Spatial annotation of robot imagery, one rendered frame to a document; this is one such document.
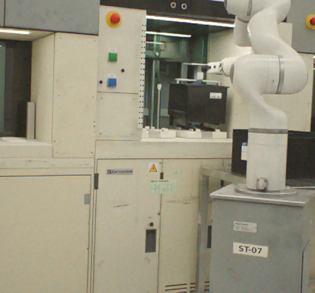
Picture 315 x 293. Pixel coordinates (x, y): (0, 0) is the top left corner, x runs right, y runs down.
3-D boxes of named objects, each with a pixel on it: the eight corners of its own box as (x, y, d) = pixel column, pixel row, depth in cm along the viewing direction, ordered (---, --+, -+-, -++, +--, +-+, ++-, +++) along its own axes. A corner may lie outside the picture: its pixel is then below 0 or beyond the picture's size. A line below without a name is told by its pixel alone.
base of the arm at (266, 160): (291, 199, 169) (295, 135, 168) (227, 192, 176) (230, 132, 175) (299, 191, 187) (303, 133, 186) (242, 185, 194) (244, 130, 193)
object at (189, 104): (181, 131, 270) (186, 62, 267) (163, 126, 289) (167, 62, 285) (227, 132, 280) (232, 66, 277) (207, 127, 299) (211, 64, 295)
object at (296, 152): (229, 171, 237) (231, 128, 236) (279, 168, 252) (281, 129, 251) (277, 180, 213) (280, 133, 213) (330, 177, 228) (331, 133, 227)
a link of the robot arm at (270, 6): (253, 101, 180) (305, 103, 180) (259, 71, 171) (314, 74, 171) (240, 7, 214) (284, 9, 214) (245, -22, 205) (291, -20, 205)
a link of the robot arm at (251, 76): (291, 133, 175) (295, 53, 173) (230, 132, 174) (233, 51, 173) (282, 132, 187) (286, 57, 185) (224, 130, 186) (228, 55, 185)
